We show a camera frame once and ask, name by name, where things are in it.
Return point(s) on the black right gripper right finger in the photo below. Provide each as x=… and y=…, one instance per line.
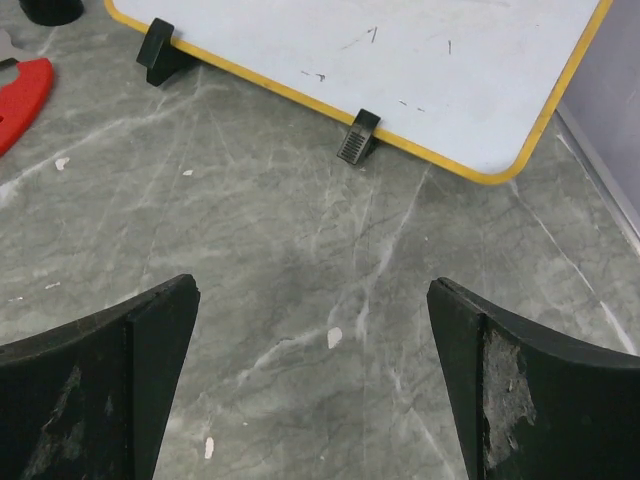
x=529, y=402

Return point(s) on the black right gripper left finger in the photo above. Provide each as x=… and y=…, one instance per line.
x=91, y=399

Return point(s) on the red handled metal key holder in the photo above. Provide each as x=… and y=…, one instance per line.
x=22, y=99

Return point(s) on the black whiteboard foot right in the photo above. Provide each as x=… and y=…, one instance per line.
x=359, y=139

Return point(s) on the black whiteboard foot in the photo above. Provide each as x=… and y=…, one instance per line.
x=359, y=139
x=159, y=56

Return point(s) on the yellow framed whiteboard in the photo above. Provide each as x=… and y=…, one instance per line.
x=467, y=85

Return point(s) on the black whiteboard foot left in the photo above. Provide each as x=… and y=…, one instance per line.
x=159, y=56

